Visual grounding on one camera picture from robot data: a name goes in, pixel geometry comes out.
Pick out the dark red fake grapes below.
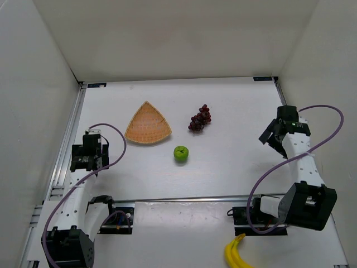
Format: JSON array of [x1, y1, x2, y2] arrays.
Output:
[[188, 104, 212, 132]]

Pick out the green fake apple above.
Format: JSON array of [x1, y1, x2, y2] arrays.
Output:
[[173, 146, 189, 161]]

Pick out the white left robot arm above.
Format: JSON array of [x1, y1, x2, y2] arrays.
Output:
[[41, 130, 113, 267]]

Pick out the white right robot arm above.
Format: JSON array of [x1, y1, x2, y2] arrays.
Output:
[[253, 105, 337, 231]]

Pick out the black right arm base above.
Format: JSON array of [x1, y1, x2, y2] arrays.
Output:
[[226, 198, 288, 236]]

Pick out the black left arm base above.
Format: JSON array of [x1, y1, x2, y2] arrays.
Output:
[[98, 202, 135, 235]]

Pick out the woven triangular fruit bowl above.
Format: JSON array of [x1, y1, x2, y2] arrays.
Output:
[[124, 101, 172, 145]]

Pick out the yellow fake banana bunch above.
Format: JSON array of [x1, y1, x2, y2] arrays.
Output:
[[224, 233, 253, 268]]

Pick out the blue right corner label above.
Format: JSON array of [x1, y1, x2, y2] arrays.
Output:
[[253, 76, 273, 82]]

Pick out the blue corner label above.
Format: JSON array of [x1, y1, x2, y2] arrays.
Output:
[[253, 76, 273, 82], [87, 83, 107, 88]]

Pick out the blue left corner label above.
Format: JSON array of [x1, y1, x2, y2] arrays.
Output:
[[87, 83, 107, 88]]

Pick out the aluminium right frame rail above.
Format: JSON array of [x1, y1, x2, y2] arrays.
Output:
[[272, 76, 287, 105]]

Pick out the aluminium frame rail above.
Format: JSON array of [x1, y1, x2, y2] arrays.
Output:
[[272, 76, 287, 105], [18, 82, 86, 267]]

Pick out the aluminium front cross rail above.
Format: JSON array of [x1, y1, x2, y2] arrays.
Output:
[[113, 192, 291, 204]]

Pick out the aluminium left frame rail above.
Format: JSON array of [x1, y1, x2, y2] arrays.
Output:
[[18, 82, 86, 267]]

